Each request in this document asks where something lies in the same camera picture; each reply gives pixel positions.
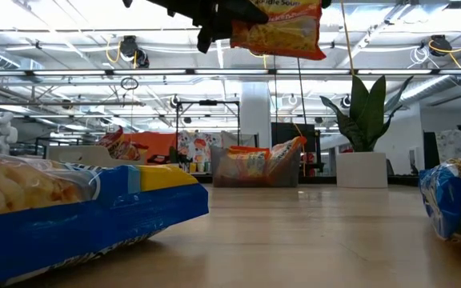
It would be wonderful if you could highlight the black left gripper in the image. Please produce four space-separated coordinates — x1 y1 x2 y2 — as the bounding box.
121 0 271 55

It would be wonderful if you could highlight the red roast beef ramen pack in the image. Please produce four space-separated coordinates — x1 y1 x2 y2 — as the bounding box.
110 142 150 162
96 126 126 151

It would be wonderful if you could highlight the blue ramen noodle pack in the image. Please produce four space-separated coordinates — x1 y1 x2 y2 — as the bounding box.
418 158 461 252
0 147 210 288

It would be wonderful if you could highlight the black screen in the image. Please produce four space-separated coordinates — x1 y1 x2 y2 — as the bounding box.
271 122 316 146

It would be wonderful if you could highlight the floral patterned cloth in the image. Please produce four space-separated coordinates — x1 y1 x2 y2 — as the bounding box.
434 127 461 165
177 130 223 174

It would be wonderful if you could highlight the orange board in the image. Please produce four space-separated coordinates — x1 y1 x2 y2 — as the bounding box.
124 130 178 165

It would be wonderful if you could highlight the brown translucent plastic bin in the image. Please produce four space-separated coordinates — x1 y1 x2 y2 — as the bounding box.
210 143 302 189

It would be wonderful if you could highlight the green snake plant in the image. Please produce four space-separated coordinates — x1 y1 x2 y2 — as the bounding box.
320 74 415 153

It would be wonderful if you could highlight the white round planter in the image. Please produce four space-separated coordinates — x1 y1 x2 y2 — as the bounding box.
336 150 389 189

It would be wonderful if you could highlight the white plastic bin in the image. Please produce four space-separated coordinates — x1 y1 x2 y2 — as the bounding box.
46 144 148 169

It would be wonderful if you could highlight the white robot figure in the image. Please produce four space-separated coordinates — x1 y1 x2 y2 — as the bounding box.
0 110 18 155

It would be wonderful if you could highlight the thin black hanging cable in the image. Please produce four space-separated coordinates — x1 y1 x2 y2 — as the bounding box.
272 55 279 133

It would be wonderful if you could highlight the black ceiling cable reel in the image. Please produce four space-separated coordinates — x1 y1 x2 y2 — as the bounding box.
428 34 454 58
118 34 150 69

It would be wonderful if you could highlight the yellow hanging cable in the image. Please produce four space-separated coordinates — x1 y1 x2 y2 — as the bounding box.
339 0 355 77

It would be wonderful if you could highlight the black hanging ring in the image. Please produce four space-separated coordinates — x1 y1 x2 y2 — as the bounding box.
119 76 139 91

